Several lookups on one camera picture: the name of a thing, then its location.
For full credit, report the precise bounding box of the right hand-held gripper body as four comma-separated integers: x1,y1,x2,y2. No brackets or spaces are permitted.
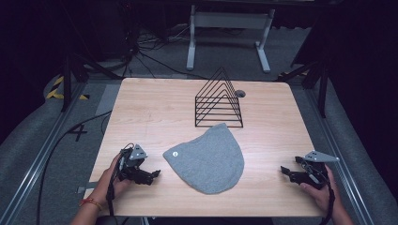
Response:
294,150,341,190

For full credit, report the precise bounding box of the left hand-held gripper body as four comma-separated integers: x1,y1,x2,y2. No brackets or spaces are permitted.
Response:
116,142,149,183

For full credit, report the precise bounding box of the gray knit hat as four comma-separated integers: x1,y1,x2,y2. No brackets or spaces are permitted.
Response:
162,122,245,195

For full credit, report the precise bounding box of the person's right hand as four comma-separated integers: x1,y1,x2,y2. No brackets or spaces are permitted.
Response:
299,164,338,214

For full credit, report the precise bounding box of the person's left hand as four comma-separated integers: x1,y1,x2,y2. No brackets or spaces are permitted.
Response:
89,153,133,206

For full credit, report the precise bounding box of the gray tape strip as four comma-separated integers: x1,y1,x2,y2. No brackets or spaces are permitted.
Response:
76,181,99,195

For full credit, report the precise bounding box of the black metal stand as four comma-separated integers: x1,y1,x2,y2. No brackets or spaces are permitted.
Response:
60,52,124,113
275,60,330,119

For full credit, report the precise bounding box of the yellow black floor tape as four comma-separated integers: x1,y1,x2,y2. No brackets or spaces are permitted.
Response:
45,75,90,101

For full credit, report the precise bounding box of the aluminium floor rail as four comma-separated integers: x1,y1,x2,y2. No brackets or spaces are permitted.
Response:
304,88,376,225
0,82,87,225

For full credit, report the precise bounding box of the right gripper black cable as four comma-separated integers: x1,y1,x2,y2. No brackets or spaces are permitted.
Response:
318,179,336,225

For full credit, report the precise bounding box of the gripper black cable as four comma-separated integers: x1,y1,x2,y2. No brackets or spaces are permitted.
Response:
105,142,135,225
318,179,336,225

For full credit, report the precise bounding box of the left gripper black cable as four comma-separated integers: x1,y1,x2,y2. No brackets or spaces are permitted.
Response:
105,142,135,225

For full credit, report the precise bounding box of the red bracelet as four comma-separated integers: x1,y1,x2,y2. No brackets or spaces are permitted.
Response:
79,197,103,211

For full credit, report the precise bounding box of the black floor cable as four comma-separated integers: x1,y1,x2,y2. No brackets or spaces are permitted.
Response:
36,110,113,225

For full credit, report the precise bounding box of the black wire rack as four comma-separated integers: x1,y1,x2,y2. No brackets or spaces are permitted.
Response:
194,66,244,129

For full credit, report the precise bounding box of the bundle of black cables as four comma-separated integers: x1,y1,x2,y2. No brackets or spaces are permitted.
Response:
120,22,209,80

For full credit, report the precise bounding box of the white metal table frame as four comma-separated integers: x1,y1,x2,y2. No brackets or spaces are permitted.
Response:
186,4,276,74

